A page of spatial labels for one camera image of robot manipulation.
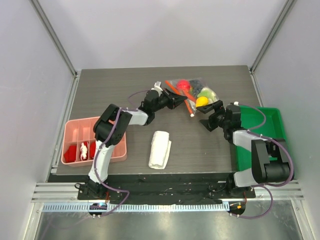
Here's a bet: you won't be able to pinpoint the red white small item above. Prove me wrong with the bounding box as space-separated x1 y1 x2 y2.
79 142 89 161

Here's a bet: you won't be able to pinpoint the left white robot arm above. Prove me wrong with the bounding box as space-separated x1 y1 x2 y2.
83 88 187 200

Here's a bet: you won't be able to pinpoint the clear zip top bag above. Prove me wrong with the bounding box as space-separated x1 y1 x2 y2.
164 77 213 118

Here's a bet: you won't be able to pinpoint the dark fake grapes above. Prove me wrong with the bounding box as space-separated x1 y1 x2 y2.
189 79 204 94

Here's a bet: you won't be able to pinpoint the perforated metal rail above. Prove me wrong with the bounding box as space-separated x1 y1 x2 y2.
42 201 230 213

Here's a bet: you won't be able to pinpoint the right aluminium frame post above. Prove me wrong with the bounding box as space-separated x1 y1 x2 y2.
249 0 297 75

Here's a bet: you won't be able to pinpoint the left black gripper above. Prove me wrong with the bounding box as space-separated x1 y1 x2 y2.
152 88 188 113

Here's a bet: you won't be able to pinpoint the green plastic bin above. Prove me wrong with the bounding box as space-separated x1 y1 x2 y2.
234 106 287 171

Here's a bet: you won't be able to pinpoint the red fake tomato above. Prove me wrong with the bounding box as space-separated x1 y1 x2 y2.
176 79 191 91

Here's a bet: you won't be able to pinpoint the red cloth left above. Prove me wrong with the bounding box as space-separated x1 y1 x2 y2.
63 144 77 163

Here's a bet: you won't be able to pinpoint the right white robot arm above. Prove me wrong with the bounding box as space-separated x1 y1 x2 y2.
197 100 295 198

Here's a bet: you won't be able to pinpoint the green fake lettuce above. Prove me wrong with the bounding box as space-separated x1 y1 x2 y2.
197 88 217 101

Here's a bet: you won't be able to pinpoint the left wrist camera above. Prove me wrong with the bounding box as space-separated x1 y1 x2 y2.
152 81 163 94

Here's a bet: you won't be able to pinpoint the red cloth right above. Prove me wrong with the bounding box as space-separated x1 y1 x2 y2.
89 141 96 160

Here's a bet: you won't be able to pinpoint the yellow fake pepper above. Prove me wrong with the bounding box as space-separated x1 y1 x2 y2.
195 96 209 108

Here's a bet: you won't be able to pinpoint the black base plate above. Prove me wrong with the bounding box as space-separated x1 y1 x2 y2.
48 173 256 205

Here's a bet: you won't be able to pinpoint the rolled white towel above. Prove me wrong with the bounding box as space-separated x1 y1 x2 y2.
148 131 172 170

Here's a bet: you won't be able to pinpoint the white fake cauliflower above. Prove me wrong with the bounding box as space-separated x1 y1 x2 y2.
201 87 219 103

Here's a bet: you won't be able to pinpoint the left aluminium frame post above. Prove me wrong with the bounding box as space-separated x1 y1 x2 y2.
29 0 78 78

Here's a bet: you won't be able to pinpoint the aluminium frame post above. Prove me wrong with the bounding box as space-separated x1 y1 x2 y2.
29 0 78 78
249 0 297 75

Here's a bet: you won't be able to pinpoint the pink divided organizer tray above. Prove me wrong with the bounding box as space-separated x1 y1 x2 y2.
60 115 128 168

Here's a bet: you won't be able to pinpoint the red cloth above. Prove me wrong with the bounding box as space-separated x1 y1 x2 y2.
63 144 77 163
89 141 96 160

